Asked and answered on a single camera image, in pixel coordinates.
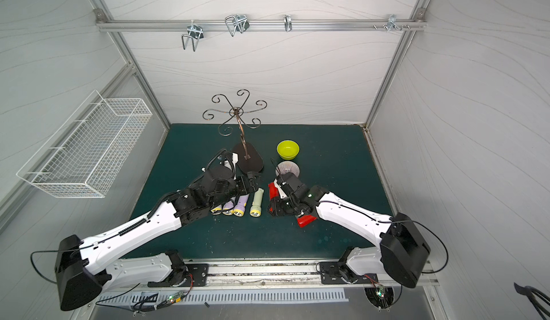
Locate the metal double hook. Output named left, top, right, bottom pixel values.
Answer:
left=181, top=23, right=204, bottom=52
left=224, top=14, right=250, bottom=37

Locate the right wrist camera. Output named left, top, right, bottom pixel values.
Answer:
left=274, top=182, right=287, bottom=199

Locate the metal hook right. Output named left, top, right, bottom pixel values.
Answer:
left=372, top=15, right=410, bottom=32

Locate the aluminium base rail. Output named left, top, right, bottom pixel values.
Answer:
left=85, top=257, right=439, bottom=293

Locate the metal double hook left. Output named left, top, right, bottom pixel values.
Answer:
left=181, top=23, right=204, bottom=52

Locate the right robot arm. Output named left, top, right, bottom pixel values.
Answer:
left=269, top=173, right=431, bottom=289

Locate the copper wire jewelry stand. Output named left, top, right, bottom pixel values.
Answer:
left=202, top=89, right=268, bottom=174

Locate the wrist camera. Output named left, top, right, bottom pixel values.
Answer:
left=222, top=152, right=239, bottom=169
left=274, top=182, right=287, bottom=199

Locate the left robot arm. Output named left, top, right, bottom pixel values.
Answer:
left=54, top=165, right=259, bottom=311

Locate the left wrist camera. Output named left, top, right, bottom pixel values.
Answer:
left=222, top=152, right=239, bottom=169

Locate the lime green bowl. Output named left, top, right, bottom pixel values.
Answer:
left=276, top=140, right=300, bottom=161

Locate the white wire basket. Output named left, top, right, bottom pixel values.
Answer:
left=16, top=90, right=152, bottom=198

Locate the aluminium top rail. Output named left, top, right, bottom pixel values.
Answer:
left=96, top=18, right=428, bottom=33

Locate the pink patterned bowl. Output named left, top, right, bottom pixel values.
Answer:
left=275, top=161, right=300, bottom=177

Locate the small metal hook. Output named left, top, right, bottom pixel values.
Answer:
left=283, top=15, right=292, bottom=32

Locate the pale green flashlight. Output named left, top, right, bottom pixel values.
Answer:
left=249, top=188, right=264, bottom=218

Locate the black object at corner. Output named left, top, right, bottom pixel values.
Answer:
left=514, top=283, right=550, bottom=320

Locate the red flashlight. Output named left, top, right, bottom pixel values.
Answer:
left=296, top=215, right=317, bottom=228
left=269, top=183, right=280, bottom=202

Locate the purple flashlight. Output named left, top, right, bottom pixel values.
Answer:
left=222, top=198, right=236, bottom=216
left=232, top=194, right=249, bottom=217
left=211, top=206, right=223, bottom=215

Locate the metal double hook middle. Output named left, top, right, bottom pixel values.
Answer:
left=224, top=14, right=250, bottom=37

